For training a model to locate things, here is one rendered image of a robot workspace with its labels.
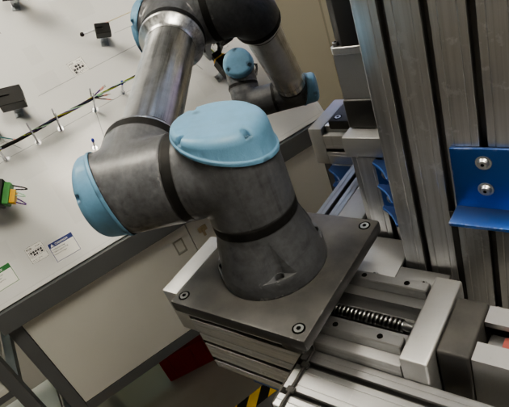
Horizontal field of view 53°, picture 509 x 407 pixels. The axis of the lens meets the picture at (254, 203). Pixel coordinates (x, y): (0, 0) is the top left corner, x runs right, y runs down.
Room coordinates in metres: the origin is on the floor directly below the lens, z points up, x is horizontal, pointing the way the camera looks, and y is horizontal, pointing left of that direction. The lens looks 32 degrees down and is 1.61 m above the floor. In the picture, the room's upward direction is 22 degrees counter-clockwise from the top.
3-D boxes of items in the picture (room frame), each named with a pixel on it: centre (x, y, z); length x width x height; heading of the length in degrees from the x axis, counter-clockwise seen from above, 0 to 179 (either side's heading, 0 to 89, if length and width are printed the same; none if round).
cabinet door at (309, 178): (1.48, -0.03, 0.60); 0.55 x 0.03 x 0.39; 110
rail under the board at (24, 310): (1.37, 0.23, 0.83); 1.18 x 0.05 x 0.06; 110
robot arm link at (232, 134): (0.56, 0.01, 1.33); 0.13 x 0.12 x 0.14; 72
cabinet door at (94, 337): (1.30, 0.49, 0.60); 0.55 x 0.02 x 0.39; 110
